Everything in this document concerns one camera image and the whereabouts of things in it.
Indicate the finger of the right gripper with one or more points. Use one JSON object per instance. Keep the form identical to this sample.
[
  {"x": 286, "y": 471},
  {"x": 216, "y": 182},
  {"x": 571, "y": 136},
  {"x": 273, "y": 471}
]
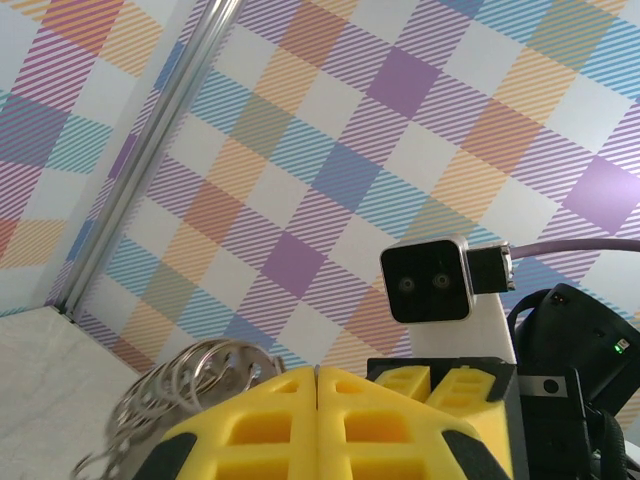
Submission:
[
  {"x": 470, "y": 390},
  {"x": 405, "y": 380}
]

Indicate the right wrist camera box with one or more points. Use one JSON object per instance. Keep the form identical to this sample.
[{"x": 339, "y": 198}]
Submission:
[{"x": 425, "y": 280}]

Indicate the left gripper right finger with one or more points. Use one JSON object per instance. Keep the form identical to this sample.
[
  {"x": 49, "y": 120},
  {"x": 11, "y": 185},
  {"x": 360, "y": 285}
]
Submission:
[{"x": 380, "y": 440}]

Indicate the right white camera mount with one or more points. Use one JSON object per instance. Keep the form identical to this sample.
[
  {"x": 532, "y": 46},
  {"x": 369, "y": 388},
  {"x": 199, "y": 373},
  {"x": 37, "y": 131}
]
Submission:
[{"x": 450, "y": 340}]

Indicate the aluminium frame corner post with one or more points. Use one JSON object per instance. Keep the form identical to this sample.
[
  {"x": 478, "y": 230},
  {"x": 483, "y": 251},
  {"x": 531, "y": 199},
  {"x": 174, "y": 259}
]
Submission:
[{"x": 156, "y": 140}]

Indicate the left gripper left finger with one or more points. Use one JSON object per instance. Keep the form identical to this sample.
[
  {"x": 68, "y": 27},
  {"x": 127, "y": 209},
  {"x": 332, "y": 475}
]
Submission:
[{"x": 260, "y": 435}]

